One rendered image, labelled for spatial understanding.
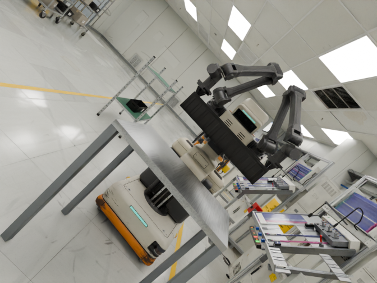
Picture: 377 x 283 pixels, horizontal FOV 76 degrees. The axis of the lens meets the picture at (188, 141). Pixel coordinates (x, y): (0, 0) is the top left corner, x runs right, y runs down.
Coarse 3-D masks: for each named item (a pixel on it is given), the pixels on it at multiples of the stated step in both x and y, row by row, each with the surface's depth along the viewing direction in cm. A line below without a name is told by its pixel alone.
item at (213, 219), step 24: (120, 120) 107; (96, 144) 106; (144, 144) 109; (72, 168) 108; (168, 168) 111; (48, 192) 110; (192, 192) 114; (24, 216) 112; (192, 216) 98; (216, 216) 115; (192, 240) 139; (216, 240) 96; (168, 264) 142; (192, 264) 98
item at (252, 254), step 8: (248, 256) 271; (256, 256) 260; (232, 264) 280; (240, 264) 269; (264, 264) 240; (288, 264) 269; (232, 272) 269; (256, 272) 240; (264, 272) 232; (272, 272) 224; (240, 280) 249; (248, 280) 240; (256, 280) 231; (264, 280) 224; (272, 280) 217; (280, 280) 210
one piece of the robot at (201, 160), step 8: (224, 112) 169; (224, 120) 168; (232, 120) 167; (232, 128) 167; (240, 128) 166; (240, 136) 167; (248, 136) 165; (200, 144) 182; (248, 144) 166; (192, 152) 173; (200, 152) 172; (208, 152) 174; (184, 160) 171; (192, 160) 171; (200, 160) 172; (208, 160) 171; (192, 168) 169; (200, 168) 170; (208, 168) 171; (200, 176) 168
